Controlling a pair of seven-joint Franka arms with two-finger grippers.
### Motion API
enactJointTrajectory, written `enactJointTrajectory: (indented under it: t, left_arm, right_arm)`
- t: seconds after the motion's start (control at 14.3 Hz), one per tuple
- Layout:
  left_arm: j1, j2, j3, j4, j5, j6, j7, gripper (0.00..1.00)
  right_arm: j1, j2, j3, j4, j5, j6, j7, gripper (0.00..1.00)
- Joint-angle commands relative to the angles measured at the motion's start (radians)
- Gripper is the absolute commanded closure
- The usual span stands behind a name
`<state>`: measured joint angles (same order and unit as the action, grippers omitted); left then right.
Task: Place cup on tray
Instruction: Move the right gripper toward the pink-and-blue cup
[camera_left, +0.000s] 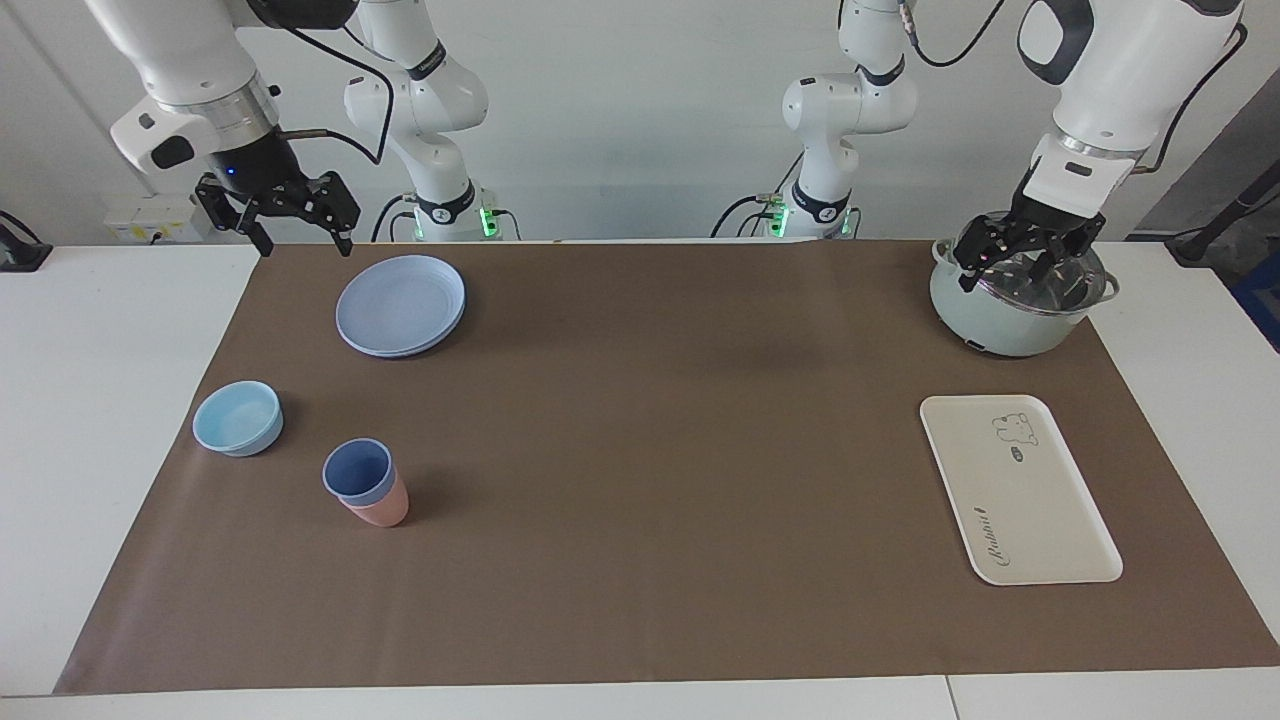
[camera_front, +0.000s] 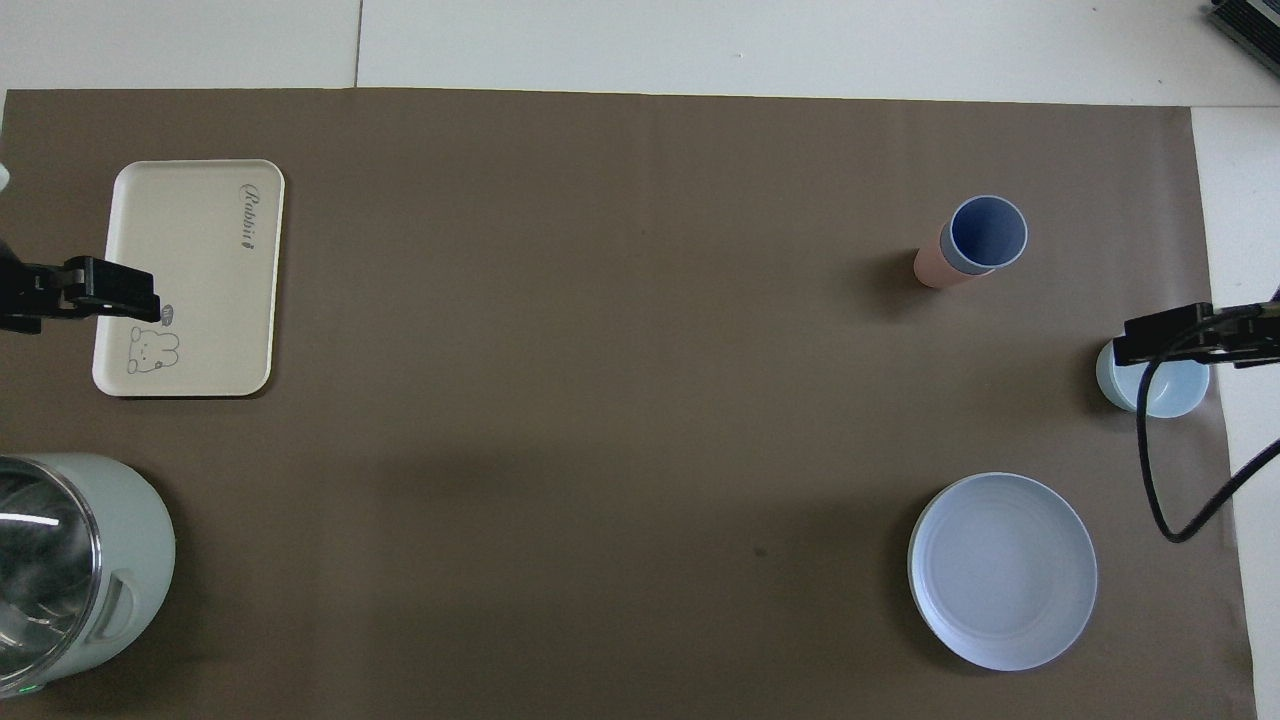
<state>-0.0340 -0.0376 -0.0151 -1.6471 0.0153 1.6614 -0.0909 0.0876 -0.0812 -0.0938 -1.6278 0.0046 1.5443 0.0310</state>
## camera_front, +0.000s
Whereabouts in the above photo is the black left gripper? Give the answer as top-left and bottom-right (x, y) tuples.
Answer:
(0, 256), (164, 335)

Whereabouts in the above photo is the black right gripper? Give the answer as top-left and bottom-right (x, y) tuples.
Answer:
(1112, 298), (1280, 368)

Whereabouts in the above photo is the blue ribbed cup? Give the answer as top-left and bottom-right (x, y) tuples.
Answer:
(940, 195), (1029, 276)

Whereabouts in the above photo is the pink cup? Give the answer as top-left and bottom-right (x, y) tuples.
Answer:
(913, 226), (976, 291)

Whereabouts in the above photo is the cream rabbit print tray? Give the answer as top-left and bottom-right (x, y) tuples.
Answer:
(92, 159), (286, 399)

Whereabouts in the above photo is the light blue bowl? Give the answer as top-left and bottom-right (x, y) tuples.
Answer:
(1095, 338), (1210, 419)

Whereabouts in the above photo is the pale blue plate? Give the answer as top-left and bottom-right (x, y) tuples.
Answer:
(907, 472), (1099, 672)

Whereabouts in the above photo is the dark ribbed metal device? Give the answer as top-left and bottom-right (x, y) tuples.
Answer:
(1205, 0), (1280, 53)

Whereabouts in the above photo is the brown paper table mat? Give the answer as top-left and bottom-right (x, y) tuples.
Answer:
(0, 88), (1259, 720)

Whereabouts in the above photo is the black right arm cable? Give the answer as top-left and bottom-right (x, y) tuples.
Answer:
(1138, 290), (1280, 544)

